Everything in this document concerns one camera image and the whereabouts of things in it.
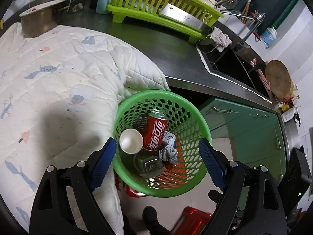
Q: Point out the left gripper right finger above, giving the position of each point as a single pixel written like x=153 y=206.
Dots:
x=248 y=201

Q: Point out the blue white milk carton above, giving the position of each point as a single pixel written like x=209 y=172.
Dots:
x=169 y=139

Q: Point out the chrome faucet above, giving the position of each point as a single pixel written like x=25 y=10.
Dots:
x=242 y=25

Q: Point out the green cabinet doors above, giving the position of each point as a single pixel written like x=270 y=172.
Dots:
x=256 y=135

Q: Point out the white paper cup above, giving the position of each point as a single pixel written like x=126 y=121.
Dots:
x=131 y=141

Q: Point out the metal pot with lid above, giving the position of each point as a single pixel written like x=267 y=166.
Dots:
x=44 y=17

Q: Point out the lime juice plastic bottle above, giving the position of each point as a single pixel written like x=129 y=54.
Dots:
x=148 y=166

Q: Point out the lime green dish rack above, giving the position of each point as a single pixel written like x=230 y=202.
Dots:
x=148 y=10

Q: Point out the red cola can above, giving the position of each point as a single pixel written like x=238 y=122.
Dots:
x=154 y=129

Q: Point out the white dish rag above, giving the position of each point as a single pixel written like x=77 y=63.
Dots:
x=218 y=39

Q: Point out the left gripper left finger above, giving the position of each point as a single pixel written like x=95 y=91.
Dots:
x=51 y=211

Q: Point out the crumpled paper wrapper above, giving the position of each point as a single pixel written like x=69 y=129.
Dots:
x=169 y=154

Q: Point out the white quilted mat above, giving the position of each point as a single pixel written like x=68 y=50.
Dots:
x=59 y=98

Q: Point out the red plastic stool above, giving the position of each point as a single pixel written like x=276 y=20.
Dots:
x=175 y=213

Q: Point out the green perforated waste basket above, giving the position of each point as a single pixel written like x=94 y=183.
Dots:
x=169 y=164

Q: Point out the steel cleaver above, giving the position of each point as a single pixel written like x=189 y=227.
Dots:
x=178 y=15

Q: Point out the round wooden cutting board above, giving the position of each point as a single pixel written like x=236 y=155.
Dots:
x=280 y=80

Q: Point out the steel kitchen sink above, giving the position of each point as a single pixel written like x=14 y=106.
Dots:
x=233 y=68

